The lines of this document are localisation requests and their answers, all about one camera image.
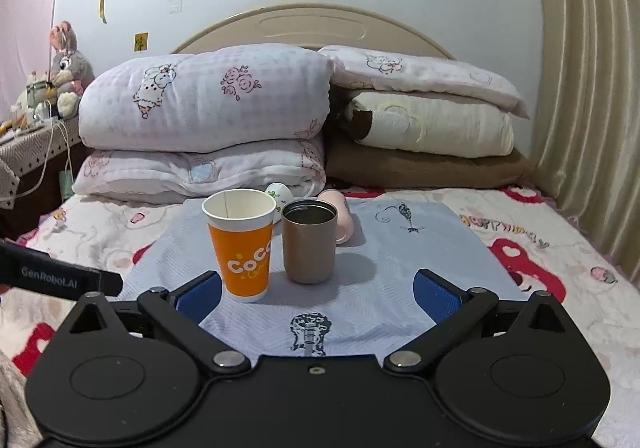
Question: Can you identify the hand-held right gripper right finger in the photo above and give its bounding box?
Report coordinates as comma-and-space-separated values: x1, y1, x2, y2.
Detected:
382, 268, 572, 377

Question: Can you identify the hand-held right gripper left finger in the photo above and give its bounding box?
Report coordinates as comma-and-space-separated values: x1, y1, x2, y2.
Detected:
64, 270, 253, 377

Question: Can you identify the orange paper cup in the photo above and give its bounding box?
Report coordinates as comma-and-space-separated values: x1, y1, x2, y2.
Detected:
201, 189, 277, 304

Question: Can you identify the brown metal cup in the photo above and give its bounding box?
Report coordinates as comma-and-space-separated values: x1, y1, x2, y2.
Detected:
281, 199, 339, 285

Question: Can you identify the pink cup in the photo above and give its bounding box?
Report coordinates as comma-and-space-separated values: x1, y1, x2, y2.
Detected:
317, 190, 354, 244

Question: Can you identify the white floral cup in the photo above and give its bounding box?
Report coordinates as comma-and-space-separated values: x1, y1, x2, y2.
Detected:
265, 182, 295, 207

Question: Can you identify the grey guitar print cloth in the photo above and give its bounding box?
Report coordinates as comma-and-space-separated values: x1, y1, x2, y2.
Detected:
117, 195, 529, 359

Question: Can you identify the dark wooden bedside table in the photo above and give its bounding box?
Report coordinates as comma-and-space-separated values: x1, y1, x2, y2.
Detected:
0, 142, 92, 241

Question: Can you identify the patterned bedside table cloth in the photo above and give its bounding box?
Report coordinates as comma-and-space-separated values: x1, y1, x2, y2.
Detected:
0, 115, 84, 200

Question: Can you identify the pink printed folded quilt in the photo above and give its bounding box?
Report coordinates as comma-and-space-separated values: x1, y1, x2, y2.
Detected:
79, 44, 334, 150
72, 137, 327, 205

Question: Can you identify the brown pillow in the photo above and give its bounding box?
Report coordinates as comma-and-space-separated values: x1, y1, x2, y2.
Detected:
325, 134, 537, 190

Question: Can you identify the grey fuzzy cloth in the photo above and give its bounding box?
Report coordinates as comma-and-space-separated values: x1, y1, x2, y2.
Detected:
0, 350, 42, 448

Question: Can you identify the cream pillow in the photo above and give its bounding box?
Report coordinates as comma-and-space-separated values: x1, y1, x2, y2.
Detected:
344, 90, 516, 159

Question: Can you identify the glass jar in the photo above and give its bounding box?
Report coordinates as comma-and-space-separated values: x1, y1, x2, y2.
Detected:
25, 76, 51, 112

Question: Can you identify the grey plush rabbit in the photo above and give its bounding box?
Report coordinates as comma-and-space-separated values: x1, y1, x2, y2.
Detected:
48, 20, 96, 118

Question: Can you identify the pink printed pillow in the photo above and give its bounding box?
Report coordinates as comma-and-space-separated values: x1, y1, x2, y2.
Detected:
317, 45, 531, 120

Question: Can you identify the pink hanging cloth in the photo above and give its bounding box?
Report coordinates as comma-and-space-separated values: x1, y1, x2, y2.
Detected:
0, 0, 66, 117

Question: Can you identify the beige curtain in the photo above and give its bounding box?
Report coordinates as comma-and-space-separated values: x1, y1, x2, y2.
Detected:
529, 0, 640, 275

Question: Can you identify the beige headboard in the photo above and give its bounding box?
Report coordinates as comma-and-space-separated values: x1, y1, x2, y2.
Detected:
171, 3, 459, 62

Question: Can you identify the white cable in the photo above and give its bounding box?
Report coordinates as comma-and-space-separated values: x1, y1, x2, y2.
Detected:
0, 120, 72, 210

